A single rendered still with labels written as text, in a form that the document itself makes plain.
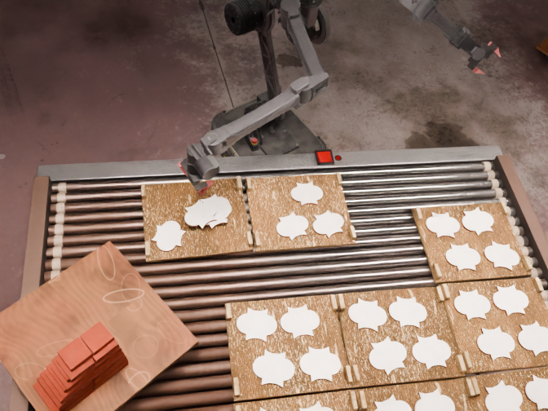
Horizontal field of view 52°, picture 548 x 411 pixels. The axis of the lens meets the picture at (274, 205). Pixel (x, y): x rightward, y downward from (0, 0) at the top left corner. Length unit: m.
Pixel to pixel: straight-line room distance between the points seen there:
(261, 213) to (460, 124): 2.28
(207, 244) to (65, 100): 2.08
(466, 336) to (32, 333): 1.52
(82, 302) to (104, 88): 2.29
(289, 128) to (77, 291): 1.91
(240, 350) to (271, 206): 0.62
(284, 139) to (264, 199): 1.15
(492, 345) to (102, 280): 1.42
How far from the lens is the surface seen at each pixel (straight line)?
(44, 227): 2.30
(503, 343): 2.29
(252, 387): 1.99
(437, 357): 2.17
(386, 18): 4.90
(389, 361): 2.10
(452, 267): 2.36
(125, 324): 1.96
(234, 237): 2.21
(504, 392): 2.23
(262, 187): 2.35
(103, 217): 2.31
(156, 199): 2.31
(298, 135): 3.48
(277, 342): 2.05
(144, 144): 3.70
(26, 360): 1.98
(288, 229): 2.24
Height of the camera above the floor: 2.85
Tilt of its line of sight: 56 degrees down
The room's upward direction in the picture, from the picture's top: 11 degrees clockwise
